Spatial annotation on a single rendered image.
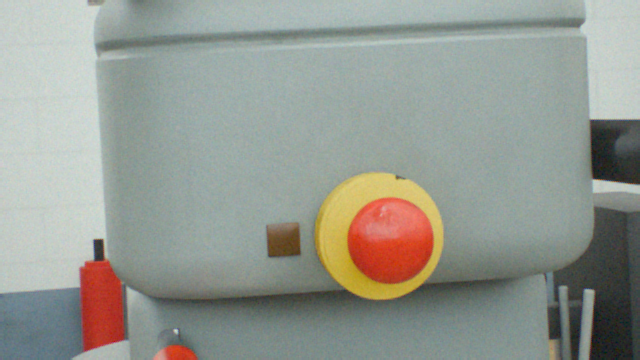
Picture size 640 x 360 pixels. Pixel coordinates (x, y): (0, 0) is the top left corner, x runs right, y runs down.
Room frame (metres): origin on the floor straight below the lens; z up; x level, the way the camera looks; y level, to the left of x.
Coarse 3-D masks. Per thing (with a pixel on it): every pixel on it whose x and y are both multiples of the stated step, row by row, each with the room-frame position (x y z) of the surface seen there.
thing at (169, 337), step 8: (168, 328) 0.73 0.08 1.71; (176, 328) 0.73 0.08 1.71; (160, 336) 0.72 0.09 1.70; (168, 336) 0.71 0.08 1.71; (176, 336) 0.72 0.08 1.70; (160, 344) 0.70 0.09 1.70; (168, 344) 0.69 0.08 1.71; (176, 344) 0.69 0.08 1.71; (160, 352) 0.64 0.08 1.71; (168, 352) 0.63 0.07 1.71; (176, 352) 0.63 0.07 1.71; (184, 352) 0.63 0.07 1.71; (192, 352) 0.64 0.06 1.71
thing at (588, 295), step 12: (564, 288) 1.17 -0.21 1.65; (564, 300) 1.17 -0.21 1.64; (588, 300) 1.14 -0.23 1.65; (564, 312) 1.17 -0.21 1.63; (588, 312) 1.14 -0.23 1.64; (564, 324) 1.18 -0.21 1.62; (588, 324) 1.15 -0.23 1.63; (564, 336) 1.18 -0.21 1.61; (588, 336) 1.15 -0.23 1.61; (564, 348) 1.18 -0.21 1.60; (588, 348) 1.15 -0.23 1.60
